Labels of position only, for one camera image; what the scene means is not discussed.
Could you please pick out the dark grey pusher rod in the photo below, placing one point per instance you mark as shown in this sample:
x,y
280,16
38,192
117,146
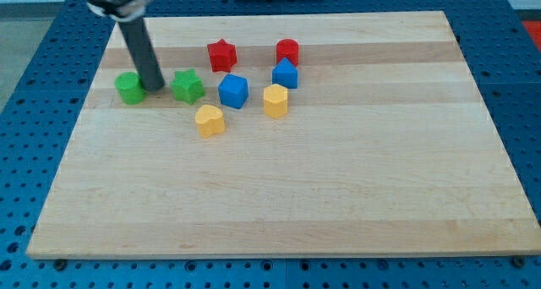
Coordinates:
x,y
137,39

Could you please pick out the yellow hexagon block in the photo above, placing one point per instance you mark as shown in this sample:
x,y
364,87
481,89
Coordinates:
x,y
275,101

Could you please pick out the green cylinder block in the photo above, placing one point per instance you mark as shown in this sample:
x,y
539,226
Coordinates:
x,y
129,88

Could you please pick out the light wooden board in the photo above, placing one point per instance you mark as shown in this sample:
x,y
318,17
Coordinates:
x,y
387,150

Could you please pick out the red cylinder block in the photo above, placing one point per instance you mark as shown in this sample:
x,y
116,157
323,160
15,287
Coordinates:
x,y
289,49

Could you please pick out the blue cube block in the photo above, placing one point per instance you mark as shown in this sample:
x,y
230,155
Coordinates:
x,y
233,91

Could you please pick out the red star block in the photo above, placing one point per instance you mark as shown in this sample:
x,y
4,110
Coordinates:
x,y
222,55

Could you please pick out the green star block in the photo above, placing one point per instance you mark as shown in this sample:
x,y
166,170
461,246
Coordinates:
x,y
187,86

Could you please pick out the blue pentagon block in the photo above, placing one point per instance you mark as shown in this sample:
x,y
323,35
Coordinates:
x,y
285,74

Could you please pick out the yellow heart block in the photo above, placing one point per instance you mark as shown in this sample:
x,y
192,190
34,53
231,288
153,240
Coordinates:
x,y
210,121

